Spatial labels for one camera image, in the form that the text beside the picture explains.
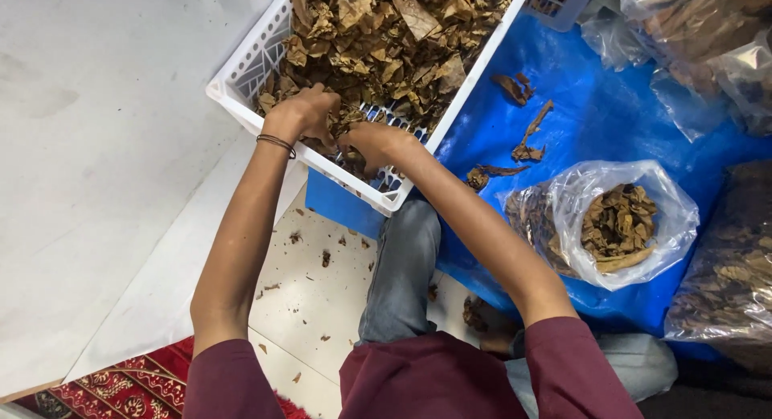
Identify person's left hand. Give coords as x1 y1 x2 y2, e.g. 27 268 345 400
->
263 84 342 150

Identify small white plastic crate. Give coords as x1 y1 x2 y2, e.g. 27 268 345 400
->
524 0 599 33

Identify blue plastic tarp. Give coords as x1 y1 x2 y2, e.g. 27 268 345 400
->
304 12 772 362

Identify person's foot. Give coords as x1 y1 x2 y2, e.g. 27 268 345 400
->
479 327 521 356

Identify large clear bag of leaves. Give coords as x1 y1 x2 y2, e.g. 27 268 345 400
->
663 160 772 374

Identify heap of dried brown leaves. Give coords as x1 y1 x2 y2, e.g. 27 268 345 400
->
256 0 523 185

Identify person's maroon shirt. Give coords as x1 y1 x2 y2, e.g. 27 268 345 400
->
181 316 646 419

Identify crumbled dried leaf clump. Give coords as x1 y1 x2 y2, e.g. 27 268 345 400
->
462 295 491 333

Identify flat dried leaf piece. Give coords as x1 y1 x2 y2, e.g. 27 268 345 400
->
464 164 532 192

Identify crumpled clear bag of leaves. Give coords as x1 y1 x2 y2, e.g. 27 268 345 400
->
649 30 772 144

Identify brown cord bracelet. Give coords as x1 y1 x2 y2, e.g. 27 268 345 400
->
256 134 298 160

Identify red patterned rug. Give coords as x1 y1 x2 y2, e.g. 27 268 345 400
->
12 336 311 419

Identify person's blue jeans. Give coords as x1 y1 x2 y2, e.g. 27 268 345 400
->
355 191 680 419

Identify empty clear plastic bag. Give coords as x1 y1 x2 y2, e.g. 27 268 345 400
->
580 10 653 73

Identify scattered leaf crumbs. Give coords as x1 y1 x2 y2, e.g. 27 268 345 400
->
255 207 440 385

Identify open clear bag of leaves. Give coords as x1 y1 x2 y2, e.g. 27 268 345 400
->
496 160 701 292

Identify curled dried leaf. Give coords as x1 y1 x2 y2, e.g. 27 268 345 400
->
490 72 536 107

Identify person's right hand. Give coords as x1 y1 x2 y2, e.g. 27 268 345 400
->
337 121 424 179

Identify long dried leaf strip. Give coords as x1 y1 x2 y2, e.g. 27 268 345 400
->
511 99 555 163

